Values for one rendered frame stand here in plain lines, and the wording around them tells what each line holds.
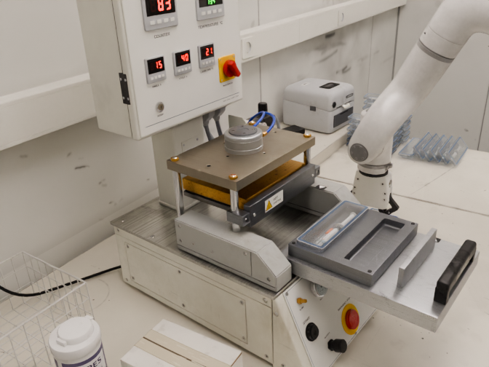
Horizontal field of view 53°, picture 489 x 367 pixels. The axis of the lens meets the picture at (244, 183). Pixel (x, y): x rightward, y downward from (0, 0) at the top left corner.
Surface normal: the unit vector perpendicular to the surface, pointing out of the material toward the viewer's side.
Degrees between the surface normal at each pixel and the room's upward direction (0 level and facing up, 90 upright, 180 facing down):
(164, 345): 1
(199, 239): 90
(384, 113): 56
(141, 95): 90
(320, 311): 65
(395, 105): 51
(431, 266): 0
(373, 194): 92
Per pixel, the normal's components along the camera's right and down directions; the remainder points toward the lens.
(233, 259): -0.62, 0.36
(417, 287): -0.04, -0.90
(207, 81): 0.78, 0.25
